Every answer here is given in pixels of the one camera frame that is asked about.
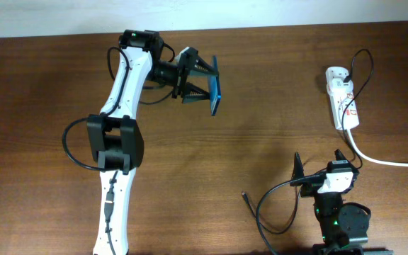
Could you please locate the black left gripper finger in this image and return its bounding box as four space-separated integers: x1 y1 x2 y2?
189 57 220 77
181 82 210 103

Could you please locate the blue Galaxy smartphone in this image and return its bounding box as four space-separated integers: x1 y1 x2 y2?
208 74 222 116

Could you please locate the black charging cable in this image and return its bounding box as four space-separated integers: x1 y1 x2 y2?
241 48 375 235

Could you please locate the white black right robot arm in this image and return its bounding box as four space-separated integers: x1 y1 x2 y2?
291 150 371 254

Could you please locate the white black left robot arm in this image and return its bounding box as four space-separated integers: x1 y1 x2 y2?
86 30 221 255

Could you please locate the white USB charger adapter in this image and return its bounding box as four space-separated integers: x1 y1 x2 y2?
327 78 353 96

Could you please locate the white power strip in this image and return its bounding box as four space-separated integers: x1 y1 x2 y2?
325 67 359 130

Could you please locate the white power strip cord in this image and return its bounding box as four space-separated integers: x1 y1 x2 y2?
345 127 408 170

